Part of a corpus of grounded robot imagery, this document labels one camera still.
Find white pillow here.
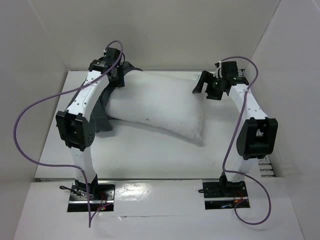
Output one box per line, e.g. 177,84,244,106
101,70,205,142

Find dark grey checked pillowcase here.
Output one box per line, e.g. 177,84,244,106
90,61,142,133

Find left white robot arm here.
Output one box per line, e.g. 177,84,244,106
55,47,125,200

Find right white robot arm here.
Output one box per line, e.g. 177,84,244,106
192,60,278,196

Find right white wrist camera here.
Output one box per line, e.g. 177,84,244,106
213,60,225,79

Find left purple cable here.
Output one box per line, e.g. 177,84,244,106
12,40,125,228

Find purple cable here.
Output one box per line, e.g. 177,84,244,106
12,40,125,228
216,56,273,226

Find aluminium rail frame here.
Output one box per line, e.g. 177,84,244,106
233,68,276,178

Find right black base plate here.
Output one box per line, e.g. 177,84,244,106
198,180,250,210

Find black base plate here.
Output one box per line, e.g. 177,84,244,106
66,181,116,213
198,180,250,210

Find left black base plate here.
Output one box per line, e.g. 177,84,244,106
66,181,116,213

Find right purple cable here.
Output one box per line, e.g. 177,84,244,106
216,56,273,226

